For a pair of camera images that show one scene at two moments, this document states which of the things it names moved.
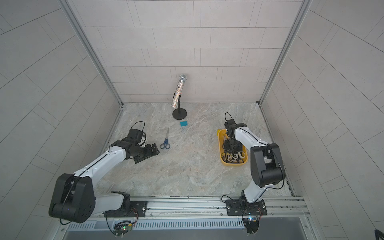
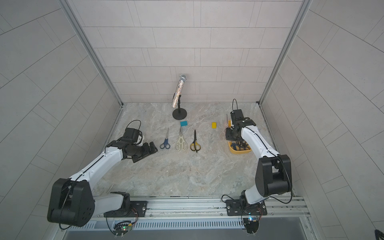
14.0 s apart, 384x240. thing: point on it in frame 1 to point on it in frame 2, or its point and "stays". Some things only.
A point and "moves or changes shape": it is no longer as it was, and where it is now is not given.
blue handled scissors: [166, 144] stays
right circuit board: [252, 224] stays
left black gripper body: [142, 152] stays
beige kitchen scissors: [233, 157] to [181, 143]
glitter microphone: [182, 78] stays
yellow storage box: [221, 133] moves or changes shape
